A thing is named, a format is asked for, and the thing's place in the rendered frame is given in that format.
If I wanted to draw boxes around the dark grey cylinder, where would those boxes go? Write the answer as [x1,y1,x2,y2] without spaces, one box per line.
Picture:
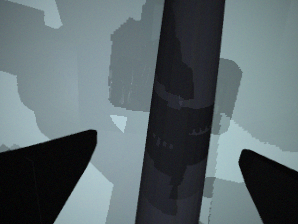
[134,0,225,224]

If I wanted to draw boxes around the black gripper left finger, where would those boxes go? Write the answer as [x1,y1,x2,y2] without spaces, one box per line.
[0,129,97,224]

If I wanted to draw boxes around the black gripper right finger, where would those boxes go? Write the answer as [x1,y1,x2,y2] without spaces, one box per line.
[238,149,298,224]

